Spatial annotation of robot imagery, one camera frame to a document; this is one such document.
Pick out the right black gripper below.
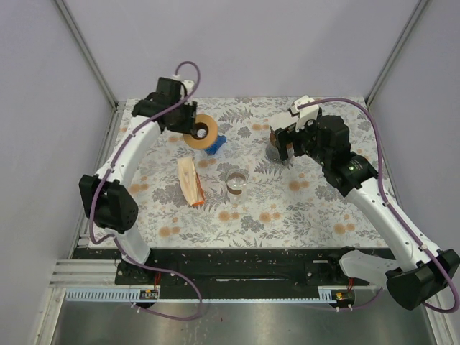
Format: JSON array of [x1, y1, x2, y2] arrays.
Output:
[[274, 116, 330, 166]]

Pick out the light wooden ring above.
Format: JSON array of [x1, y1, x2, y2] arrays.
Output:
[[183, 114, 219, 150]]

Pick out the blue glass dripper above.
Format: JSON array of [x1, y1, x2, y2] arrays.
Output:
[[204, 135, 227, 156]]

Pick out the coffee filter paper pack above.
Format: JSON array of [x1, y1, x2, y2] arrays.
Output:
[[177, 156, 206, 206]]

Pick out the small glass with coffee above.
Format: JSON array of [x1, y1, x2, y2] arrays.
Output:
[[226, 170, 247, 196]]

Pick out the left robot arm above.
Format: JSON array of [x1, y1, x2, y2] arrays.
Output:
[[78, 75, 199, 284]]

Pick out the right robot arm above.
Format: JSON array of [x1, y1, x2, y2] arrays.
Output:
[[269, 114, 459, 311]]

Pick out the floral table mat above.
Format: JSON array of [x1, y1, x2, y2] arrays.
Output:
[[128, 97, 385, 248]]

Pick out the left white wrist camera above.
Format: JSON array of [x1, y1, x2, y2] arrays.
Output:
[[172, 74, 196, 98]]

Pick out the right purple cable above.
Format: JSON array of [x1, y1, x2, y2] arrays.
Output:
[[298, 98, 459, 314]]

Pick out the purple cable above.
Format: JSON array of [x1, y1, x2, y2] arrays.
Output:
[[298, 98, 459, 314], [88, 61, 204, 319]]

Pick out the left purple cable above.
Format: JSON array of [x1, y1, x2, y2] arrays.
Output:
[[88, 61, 204, 319]]

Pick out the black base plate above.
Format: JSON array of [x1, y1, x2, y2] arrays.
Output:
[[71, 246, 396, 299]]

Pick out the left aluminium frame post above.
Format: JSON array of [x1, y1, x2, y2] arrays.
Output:
[[52, 0, 119, 110]]

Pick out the aluminium frame post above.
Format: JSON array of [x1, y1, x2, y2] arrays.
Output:
[[364, 0, 431, 107], [52, 0, 119, 110]]

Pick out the aluminium front rail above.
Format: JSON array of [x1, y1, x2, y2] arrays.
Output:
[[49, 259, 440, 288]]

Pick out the right aluminium frame post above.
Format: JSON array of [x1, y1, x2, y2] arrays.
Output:
[[364, 0, 431, 107]]

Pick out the white slotted cable duct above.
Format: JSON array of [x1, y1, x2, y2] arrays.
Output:
[[65, 287, 160, 303]]

